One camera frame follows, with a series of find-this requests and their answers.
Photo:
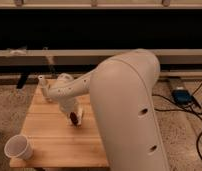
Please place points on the dark red pepper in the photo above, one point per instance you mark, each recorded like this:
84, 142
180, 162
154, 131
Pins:
74, 118

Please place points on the wooden table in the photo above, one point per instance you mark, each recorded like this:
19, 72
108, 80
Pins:
55, 142

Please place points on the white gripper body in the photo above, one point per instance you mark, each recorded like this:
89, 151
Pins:
68, 106

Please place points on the blue power adapter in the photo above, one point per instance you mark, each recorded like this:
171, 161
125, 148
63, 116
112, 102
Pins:
181, 97

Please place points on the white rectangular sponge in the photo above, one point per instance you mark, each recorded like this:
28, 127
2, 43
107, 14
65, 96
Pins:
79, 114

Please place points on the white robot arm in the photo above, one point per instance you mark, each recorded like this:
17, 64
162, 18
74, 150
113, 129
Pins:
120, 90

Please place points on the white paper cup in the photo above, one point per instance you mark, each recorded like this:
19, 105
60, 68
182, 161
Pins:
18, 146

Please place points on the small white bottle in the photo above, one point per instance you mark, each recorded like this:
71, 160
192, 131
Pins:
44, 86

